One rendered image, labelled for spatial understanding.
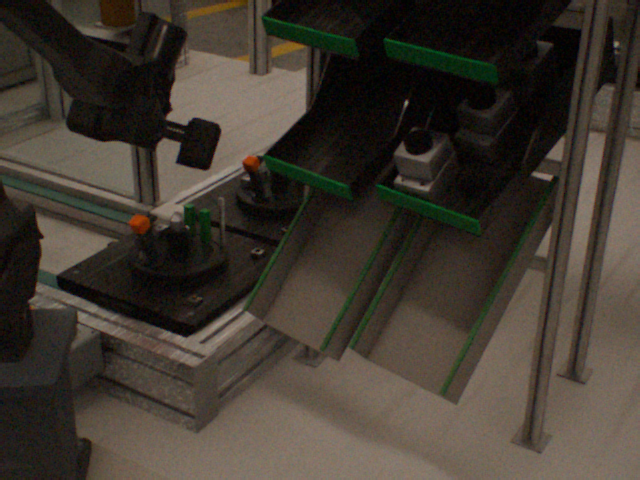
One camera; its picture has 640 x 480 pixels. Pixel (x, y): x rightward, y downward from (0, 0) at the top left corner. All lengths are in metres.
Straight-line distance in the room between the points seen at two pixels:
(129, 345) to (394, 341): 0.34
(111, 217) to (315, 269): 0.49
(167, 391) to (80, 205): 0.50
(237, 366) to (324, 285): 0.18
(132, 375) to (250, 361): 0.16
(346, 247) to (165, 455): 0.33
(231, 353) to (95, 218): 0.45
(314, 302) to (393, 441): 0.20
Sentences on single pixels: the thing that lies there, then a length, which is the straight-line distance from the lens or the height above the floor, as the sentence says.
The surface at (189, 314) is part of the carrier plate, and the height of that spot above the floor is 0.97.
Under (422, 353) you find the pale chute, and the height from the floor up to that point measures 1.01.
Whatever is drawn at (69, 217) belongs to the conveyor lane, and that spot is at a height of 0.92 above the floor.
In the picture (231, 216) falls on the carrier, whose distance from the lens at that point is 1.50.
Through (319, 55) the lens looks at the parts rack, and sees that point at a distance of 1.15.
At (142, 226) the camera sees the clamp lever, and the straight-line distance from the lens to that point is 1.27.
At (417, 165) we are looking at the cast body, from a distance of 0.99.
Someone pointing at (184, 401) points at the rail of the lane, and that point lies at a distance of 1.21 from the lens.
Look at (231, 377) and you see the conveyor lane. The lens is 1.25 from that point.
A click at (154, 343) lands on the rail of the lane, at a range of 1.21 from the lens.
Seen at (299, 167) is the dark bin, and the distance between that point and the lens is 1.07.
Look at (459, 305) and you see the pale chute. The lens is 1.10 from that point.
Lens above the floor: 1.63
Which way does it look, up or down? 27 degrees down
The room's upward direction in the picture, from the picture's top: 1 degrees clockwise
